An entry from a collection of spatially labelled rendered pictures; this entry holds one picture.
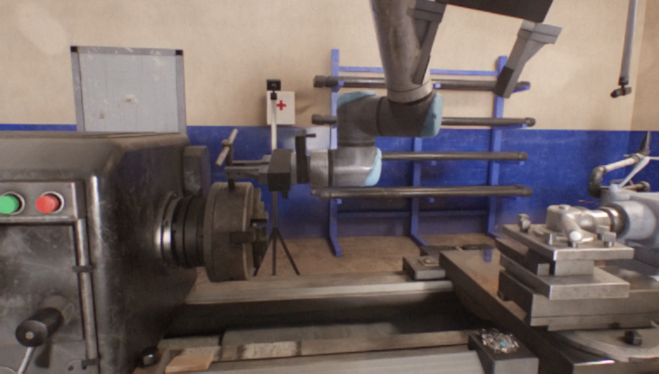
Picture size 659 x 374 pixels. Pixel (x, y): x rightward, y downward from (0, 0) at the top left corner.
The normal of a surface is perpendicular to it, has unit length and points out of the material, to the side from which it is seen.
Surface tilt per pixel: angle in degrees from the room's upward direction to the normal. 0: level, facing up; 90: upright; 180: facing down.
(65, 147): 45
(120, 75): 90
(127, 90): 90
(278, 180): 109
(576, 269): 90
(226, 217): 58
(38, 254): 90
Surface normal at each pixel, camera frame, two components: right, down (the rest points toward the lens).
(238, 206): 0.09, -0.59
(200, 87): 0.11, 0.13
